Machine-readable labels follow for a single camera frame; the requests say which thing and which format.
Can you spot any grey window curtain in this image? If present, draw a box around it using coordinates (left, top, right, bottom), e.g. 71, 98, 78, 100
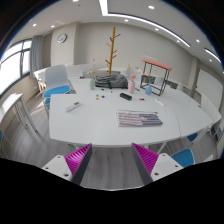
30, 35, 43, 78

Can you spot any green vase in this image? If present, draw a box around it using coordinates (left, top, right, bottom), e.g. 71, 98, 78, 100
89, 78, 95, 90

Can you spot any striped folded towel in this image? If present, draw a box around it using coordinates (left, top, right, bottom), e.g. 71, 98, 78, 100
116, 111, 163, 127

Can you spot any blue chair right front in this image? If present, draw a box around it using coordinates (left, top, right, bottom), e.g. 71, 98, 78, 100
172, 148, 195, 168

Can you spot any wooden coat rack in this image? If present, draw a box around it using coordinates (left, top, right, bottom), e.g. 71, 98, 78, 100
105, 26, 121, 75

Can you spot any white marker pen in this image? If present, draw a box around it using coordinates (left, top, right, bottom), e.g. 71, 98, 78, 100
154, 99, 164, 106

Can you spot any blue vase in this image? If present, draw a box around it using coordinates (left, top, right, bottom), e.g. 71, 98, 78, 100
145, 85, 152, 95

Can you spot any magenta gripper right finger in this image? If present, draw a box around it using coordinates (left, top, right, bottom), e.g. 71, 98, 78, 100
131, 142, 185, 186

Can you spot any white remote control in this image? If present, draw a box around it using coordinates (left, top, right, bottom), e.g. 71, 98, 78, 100
65, 102, 81, 112

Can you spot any pink vase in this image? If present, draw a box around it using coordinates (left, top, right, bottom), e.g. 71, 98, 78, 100
128, 81, 135, 94

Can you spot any white blue chair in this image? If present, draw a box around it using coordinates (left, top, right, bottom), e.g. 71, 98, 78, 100
43, 65, 71, 106

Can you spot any round wall clock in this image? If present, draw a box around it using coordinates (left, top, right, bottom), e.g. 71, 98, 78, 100
57, 33, 68, 43

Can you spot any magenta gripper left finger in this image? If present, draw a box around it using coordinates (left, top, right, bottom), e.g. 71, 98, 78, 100
41, 143, 93, 186

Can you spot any white side table left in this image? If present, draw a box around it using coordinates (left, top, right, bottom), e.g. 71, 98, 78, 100
0, 93, 27, 127

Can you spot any black rectangular case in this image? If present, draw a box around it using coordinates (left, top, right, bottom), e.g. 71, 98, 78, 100
120, 93, 132, 101

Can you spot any orange top metal stand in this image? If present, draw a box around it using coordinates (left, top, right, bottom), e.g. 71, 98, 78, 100
140, 59, 172, 96

